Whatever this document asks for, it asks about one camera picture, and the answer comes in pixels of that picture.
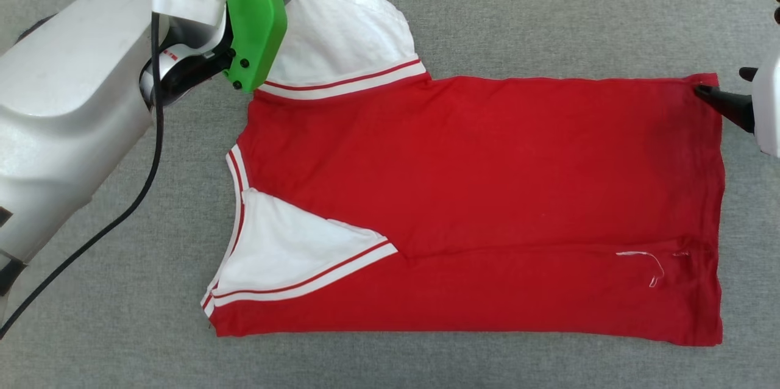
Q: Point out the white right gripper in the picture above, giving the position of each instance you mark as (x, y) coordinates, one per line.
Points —
(769, 108)

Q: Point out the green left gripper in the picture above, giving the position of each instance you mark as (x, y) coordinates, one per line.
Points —
(259, 17)

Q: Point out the red and white shirt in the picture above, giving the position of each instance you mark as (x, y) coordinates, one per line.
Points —
(487, 194)

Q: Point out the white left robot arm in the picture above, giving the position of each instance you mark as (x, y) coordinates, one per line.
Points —
(61, 102)

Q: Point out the grey fabric sofa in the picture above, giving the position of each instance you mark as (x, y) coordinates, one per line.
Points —
(426, 17)

